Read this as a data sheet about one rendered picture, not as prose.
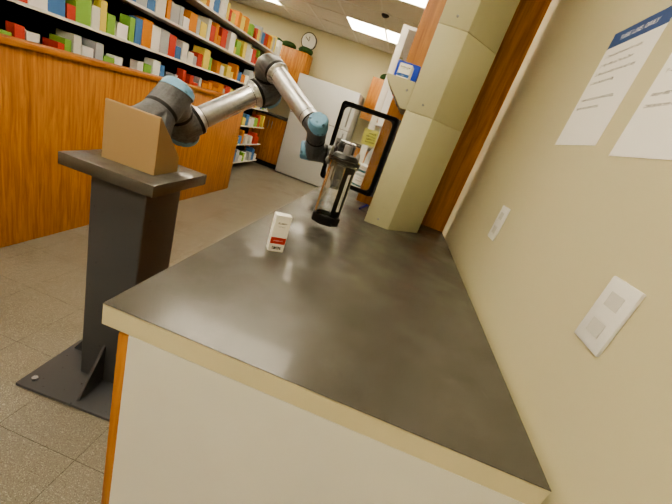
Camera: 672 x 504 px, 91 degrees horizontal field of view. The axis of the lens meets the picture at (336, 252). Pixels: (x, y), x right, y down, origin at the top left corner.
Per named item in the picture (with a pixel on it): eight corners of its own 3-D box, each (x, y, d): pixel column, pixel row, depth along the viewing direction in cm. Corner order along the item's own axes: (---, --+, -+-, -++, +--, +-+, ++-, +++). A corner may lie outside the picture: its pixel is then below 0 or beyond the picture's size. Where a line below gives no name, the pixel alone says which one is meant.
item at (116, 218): (15, 385, 129) (6, 156, 97) (111, 320, 173) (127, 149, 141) (129, 430, 127) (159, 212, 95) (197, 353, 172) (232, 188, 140)
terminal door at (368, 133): (370, 197, 172) (400, 118, 158) (319, 176, 179) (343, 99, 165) (371, 197, 173) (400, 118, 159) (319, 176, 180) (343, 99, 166)
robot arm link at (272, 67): (274, 35, 135) (338, 121, 122) (274, 60, 145) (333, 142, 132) (247, 41, 131) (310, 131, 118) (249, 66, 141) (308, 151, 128)
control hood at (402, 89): (405, 115, 159) (413, 93, 155) (405, 109, 129) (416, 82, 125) (382, 107, 160) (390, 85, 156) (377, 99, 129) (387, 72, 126)
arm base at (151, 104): (115, 102, 105) (133, 83, 109) (131, 135, 119) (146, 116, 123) (161, 122, 106) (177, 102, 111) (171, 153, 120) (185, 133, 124)
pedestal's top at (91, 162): (57, 163, 104) (57, 150, 102) (131, 157, 134) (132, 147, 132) (152, 198, 103) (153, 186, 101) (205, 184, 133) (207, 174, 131)
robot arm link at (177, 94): (139, 89, 111) (161, 65, 117) (152, 119, 123) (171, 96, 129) (172, 103, 111) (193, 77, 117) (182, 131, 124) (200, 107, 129)
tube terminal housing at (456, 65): (415, 224, 174) (485, 64, 146) (418, 241, 143) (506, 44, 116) (370, 207, 175) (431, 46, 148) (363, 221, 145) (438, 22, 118)
